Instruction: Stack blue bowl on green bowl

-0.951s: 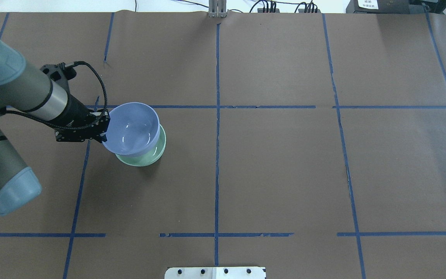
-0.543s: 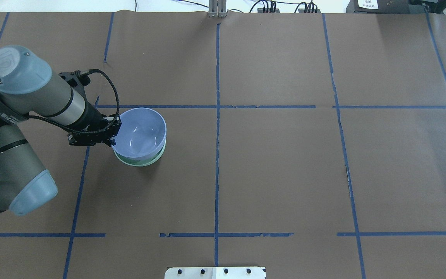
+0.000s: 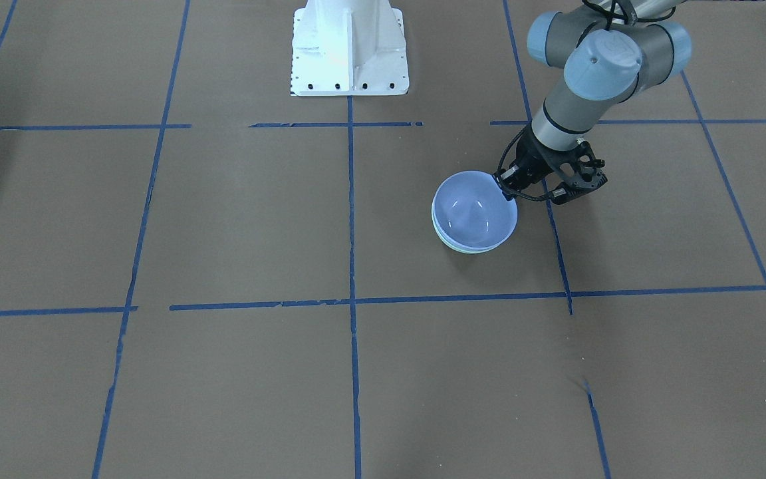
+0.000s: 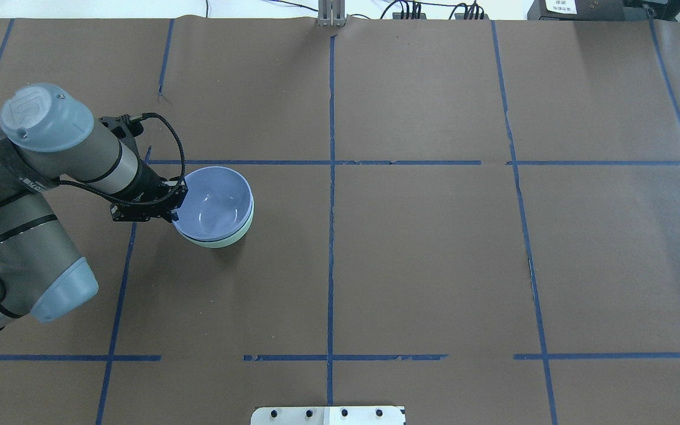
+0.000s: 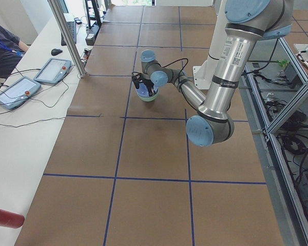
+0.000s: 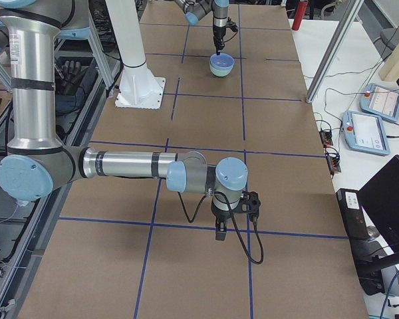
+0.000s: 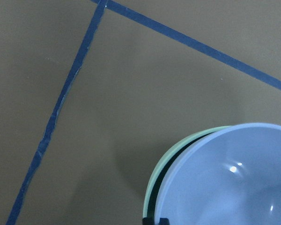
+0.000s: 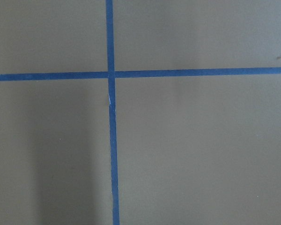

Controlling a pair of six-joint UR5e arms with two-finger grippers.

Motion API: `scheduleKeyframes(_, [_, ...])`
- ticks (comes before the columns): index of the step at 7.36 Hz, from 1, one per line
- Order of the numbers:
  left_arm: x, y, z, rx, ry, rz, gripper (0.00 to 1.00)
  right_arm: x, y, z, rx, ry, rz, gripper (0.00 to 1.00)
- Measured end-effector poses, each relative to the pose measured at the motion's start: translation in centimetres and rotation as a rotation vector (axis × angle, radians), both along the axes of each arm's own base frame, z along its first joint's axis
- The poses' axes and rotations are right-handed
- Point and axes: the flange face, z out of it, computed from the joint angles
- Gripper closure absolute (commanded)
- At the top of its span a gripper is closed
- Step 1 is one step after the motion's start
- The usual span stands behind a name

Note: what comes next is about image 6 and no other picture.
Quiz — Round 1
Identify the orange terminal board near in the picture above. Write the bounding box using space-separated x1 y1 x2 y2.
324 146 341 177

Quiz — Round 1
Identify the black laptop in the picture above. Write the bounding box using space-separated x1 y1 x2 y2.
358 155 399 245

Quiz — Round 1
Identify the far teach pendant tablet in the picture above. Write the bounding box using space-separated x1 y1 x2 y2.
360 83 399 122

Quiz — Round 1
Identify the orange terminal board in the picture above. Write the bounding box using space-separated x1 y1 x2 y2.
324 146 341 177
319 129 333 147

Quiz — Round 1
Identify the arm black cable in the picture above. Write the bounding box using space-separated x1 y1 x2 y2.
178 191 264 265

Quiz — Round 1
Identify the white pedestal column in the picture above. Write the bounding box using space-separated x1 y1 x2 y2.
106 0 166 110

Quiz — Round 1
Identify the blue bowl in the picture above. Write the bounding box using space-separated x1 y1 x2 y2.
209 53 235 72

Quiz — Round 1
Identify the teach pendant tablet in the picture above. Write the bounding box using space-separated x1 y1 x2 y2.
360 83 399 122
342 110 390 156

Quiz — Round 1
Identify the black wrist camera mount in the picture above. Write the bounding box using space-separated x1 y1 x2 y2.
224 17 239 43

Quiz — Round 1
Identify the orange terminal board far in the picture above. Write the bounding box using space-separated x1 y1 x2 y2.
319 129 333 147

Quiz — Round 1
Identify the aluminium frame post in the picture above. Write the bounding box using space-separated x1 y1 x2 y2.
305 0 364 104

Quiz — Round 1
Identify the green bowl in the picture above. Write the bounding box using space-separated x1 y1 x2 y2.
209 65 233 78

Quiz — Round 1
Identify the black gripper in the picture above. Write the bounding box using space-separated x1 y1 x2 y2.
213 25 225 56
211 202 233 241

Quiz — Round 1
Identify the red cylinder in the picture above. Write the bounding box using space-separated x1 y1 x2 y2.
291 0 309 31

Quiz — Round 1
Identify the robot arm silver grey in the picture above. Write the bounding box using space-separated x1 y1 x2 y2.
174 0 229 55
0 1 248 241

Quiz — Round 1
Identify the near teach pendant tablet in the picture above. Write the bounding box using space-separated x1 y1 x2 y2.
342 110 390 156

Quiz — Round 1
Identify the black box device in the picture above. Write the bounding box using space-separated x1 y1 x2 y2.
336 188 399 296

